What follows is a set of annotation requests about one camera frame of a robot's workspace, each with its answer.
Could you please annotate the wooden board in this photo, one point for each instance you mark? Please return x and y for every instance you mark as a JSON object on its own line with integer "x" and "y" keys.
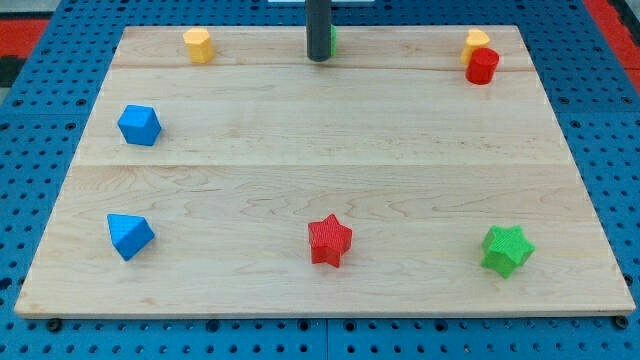
{"x": 388, "y": 135}

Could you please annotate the red star block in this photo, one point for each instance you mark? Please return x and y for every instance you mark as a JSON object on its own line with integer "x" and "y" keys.
{"x": 329, "y": 240}

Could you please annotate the blue triangle block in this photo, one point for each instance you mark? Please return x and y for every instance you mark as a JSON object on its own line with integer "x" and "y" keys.
{"x": 129, "y": 234}

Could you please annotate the green circle block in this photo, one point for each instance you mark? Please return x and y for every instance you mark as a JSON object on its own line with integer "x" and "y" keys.
{"x": 333, "y": 40}

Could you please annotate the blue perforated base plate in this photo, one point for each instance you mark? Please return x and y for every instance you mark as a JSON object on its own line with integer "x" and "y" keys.
{"x": 54, "y": 55}

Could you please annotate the red cylinder block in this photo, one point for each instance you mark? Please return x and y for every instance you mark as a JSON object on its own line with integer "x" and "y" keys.
{"x": 482, "y": 66}

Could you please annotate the green star block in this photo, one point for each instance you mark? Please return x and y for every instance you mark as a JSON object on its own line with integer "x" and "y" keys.
{"x": 505, "y": 249}

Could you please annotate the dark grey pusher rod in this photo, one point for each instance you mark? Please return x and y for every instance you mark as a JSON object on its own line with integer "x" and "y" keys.
{"x": 318, "y": 29}

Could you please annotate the blue cube block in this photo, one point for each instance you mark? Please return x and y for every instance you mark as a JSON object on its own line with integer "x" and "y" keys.
{"x": 139, "y": 125}

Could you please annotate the yellow heart block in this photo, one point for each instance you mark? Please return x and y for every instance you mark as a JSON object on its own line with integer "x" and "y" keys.
{"x": 475, "y": 39}

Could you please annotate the yellow hexagon block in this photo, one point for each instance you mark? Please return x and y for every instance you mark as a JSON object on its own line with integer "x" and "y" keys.
{"x": 199, "y": 45}

